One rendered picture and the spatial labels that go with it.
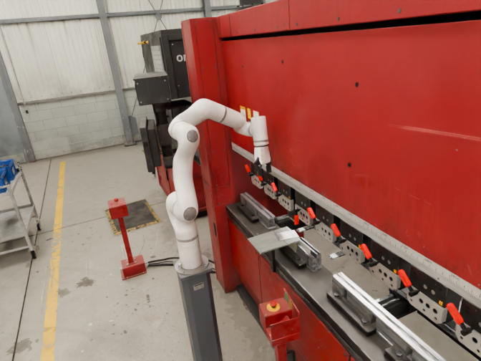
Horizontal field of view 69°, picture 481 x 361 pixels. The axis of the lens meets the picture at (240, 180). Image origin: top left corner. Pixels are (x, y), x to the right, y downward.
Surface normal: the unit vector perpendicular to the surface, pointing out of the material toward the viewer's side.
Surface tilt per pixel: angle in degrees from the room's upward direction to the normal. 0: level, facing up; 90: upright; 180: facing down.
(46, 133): 90
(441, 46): 90
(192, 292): 90
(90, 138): 90
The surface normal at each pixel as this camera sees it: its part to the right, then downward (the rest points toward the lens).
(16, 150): 0.41, 0.31
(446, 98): -0.92, 0.22
